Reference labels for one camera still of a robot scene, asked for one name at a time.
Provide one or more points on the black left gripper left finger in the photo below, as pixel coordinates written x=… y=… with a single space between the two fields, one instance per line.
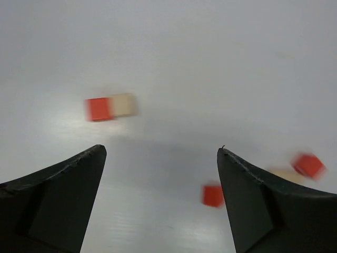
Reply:
x=49 y=210

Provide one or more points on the natural flat wood block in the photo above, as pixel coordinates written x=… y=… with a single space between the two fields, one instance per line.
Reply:
x=289 y=175

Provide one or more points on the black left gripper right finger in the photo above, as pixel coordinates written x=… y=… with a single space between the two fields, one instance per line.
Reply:
x=270 y=214

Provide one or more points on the red cube block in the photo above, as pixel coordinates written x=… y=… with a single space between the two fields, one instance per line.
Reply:
x=98 y=109
x=308 y=165
x=212 y=195

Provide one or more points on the natural wood cube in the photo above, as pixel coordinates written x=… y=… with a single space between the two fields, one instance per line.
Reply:
x=124 y=104

